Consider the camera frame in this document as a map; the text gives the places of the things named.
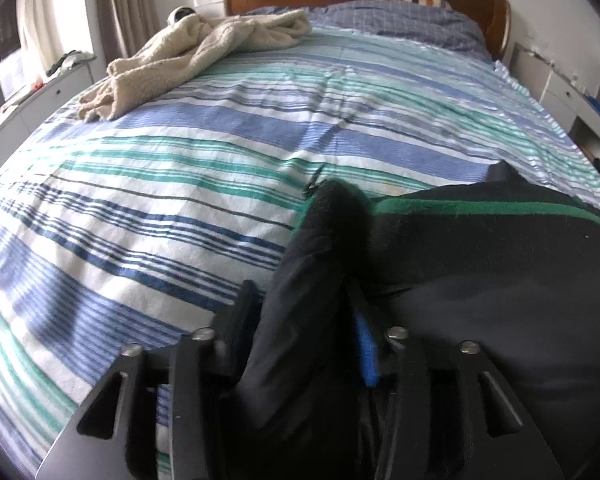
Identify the black quilted puffer jacket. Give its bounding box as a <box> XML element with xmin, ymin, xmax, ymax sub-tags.
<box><xmin>237</xmin><ymin>163</ymin><xmax>600</xmax><ymax>479</ymax></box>

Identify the blue striped bed sheet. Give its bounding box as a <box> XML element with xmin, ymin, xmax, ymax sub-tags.
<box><xmin>0</xmin><ymin>27</ymin><xmax>600</xmax><ymax>479</ymax></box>

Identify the white desk with drawers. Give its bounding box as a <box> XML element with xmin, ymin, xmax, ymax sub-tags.
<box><xmin>509</xmin><ymin>44</ymin><xmax>600</xmax><ymax>139</ymax></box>

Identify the white drawer cabinet left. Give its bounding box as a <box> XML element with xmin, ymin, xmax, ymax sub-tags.
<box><xmin>0</xmin><ymin>58</ymin><xmax>94</xmax><ymax>168</ymax></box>

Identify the blue plaid folded duvet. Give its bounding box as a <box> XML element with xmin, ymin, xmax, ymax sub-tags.
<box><xmin>247</xmin><ymin>0</ymin><xmax>494</xmax><ymax>64</ymax></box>

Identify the cream fleece garment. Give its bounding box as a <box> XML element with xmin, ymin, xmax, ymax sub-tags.
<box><xmin>78</xmin><ymin>10</ymin><xmax>312</xmax><ymax>122</ymax></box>

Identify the beige curtain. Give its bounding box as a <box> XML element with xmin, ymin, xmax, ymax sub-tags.
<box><xmin>96</xmin><ymin>0</ymin><xmax>159</xmax><ymax>64</ymax></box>

